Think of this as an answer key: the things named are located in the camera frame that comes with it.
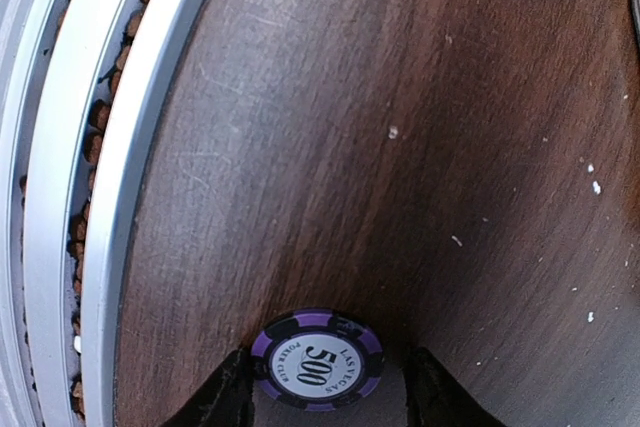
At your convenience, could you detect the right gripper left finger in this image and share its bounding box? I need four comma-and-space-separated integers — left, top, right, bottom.
161, 347, 255, 427

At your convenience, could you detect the purple 500 chip front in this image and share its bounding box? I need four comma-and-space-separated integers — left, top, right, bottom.
251, 308, 384, 412

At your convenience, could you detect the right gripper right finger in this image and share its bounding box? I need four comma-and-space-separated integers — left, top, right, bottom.
404, 347, 505, 427

